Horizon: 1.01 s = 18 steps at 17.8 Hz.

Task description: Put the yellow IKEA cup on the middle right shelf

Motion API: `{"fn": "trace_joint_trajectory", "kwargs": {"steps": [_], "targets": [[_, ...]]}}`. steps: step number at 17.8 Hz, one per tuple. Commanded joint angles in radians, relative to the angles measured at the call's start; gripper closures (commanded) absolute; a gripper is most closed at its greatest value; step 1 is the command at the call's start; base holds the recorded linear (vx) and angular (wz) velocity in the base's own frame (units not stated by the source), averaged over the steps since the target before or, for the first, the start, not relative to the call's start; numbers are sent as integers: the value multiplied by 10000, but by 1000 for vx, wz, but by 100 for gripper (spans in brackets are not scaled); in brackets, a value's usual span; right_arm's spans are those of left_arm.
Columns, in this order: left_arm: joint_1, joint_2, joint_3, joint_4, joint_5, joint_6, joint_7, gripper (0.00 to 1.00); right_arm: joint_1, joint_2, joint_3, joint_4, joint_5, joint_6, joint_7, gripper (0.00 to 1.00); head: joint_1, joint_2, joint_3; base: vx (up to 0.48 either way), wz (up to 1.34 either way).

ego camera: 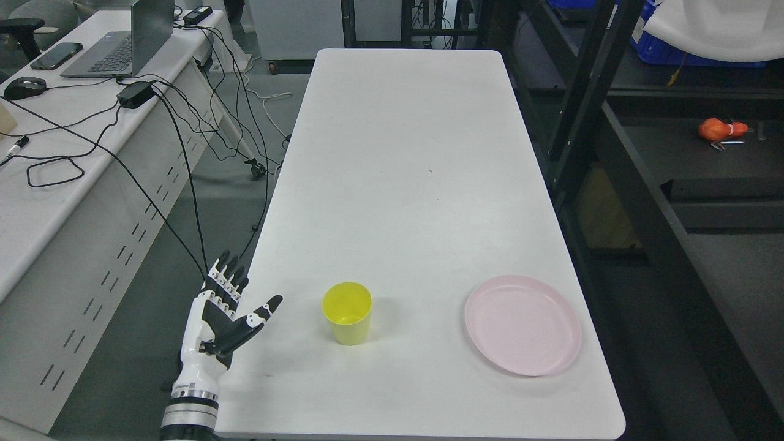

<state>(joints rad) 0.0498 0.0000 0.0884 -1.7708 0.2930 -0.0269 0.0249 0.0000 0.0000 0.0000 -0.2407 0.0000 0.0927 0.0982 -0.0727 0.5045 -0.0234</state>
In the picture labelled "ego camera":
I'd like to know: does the black power adapter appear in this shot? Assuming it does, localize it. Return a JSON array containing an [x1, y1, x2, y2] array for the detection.
[[182, 5, 213, 26], [116, 81, 155, 109]]

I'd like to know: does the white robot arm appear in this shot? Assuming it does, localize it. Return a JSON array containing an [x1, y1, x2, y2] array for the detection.
[[159, 396, 219, 440]]

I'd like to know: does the yellow plastic cup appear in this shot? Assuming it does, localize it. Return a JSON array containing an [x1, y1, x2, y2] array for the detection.
[[322, 282, 372, 345]]

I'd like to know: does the pink plastic plate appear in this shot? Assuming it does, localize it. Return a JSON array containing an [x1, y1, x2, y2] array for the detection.
[[463, 274, 582, 377]]

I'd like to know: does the blue plastic bin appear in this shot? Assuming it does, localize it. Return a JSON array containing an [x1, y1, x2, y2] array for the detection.
[[630, 1, 766, 68]]

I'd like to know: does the black cable loop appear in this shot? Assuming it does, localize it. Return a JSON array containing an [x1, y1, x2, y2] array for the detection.
[[0, 95, 209, 282]]

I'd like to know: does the black metal shelf rack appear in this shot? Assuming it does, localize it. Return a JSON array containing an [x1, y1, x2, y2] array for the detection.
[[482, 1, 782, 440]]

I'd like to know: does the white table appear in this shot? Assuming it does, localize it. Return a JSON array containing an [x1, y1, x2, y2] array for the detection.
[[217, 48, 627, 440]]

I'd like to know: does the black smartphone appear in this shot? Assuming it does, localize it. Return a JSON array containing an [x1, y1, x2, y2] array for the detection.
[[30, 42, 83, 70]]

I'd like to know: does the black computer mouse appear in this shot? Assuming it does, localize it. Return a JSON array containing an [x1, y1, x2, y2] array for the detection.
[[3, 77, 49, 100]]

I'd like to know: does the grey laptop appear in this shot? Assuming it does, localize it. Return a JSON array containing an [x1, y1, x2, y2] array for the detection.
[[61, 1, 175, 78]]

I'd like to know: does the black marker pen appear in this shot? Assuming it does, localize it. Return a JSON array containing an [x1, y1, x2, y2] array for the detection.
[[1, 136, 30, 167]]

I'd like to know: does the white side desk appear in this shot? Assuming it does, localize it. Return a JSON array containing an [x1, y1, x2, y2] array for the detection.
[[1, 29, 221, 434]]

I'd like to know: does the white cloth cover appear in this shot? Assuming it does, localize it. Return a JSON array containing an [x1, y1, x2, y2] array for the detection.
[[644, 1, 783, 62]]

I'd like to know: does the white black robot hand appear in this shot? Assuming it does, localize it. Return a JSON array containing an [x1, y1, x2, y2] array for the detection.
[[171, 250, 283, 399]]

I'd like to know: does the orange toy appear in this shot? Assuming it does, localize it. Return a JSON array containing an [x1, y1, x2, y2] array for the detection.
[[698, 118, 748, 151]]

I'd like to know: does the black office chair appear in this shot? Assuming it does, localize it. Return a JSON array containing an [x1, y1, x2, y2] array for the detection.
[[1, 1, 79, 59]]

